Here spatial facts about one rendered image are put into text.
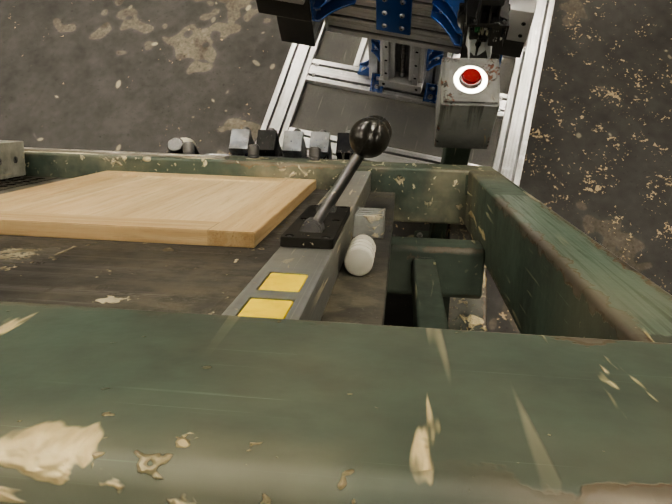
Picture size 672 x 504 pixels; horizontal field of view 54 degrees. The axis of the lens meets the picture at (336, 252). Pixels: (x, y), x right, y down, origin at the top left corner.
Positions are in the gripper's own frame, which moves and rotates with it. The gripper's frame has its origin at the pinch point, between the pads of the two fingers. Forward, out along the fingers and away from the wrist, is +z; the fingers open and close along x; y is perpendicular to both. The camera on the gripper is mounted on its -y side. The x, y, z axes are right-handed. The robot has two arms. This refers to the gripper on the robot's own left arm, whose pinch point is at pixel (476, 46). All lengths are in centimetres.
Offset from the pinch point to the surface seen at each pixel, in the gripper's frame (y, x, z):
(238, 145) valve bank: 7, -50, 27
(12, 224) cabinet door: 55, -60, -31
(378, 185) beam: 22.8, -17.3, 14.7
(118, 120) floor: -48, -119, 104
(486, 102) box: 5.2, 3.3, 10.3
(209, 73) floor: -71, -88, 103
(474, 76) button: 0.2, 0.7, 8.7
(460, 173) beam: 20.3, -1.4, 12.8
